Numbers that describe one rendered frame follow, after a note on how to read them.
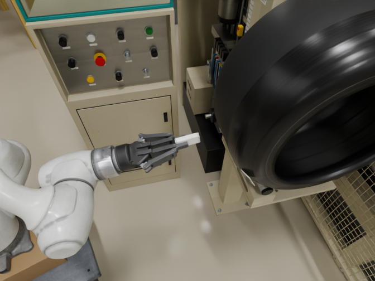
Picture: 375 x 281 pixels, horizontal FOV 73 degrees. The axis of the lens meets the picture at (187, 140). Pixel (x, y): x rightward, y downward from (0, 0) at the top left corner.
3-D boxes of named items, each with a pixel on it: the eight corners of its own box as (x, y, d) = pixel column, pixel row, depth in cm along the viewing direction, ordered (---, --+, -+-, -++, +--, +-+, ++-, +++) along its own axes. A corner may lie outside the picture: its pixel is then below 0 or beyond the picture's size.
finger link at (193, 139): (174, 140, 71) (174, 142, 70) (198, 134, 71) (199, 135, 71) (176, 146, 73) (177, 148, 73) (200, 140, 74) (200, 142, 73)
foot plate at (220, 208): (206, 183, 195) (206, 181, 193) (239, 175, 199) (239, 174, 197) (216, 216, 178) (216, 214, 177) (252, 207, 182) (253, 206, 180)
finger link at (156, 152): (135, 151, 70) (136, 155, 69) (175, 141, 70) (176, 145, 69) (140, 159, 73) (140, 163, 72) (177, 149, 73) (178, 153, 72)
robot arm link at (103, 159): (91, 143, 71) (111, 137, 71) (104, 160, 78) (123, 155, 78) (91, 169, 65) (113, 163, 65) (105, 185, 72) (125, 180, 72)
